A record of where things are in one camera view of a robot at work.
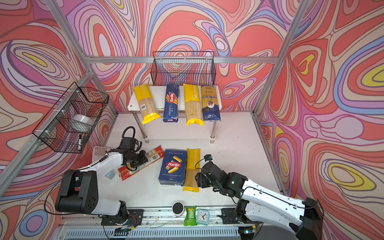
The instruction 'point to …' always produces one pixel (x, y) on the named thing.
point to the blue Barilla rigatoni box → (173, 167)
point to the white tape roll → (81, 123)
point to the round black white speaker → (178, 209)
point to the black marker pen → (79, 142)
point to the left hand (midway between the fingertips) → (149, 158)
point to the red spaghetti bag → (152, 156)
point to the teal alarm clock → (203, 217)
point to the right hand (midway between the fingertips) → (202, 180)
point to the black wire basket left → (53, 130)
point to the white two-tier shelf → (159, 130)
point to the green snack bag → (190, 219)
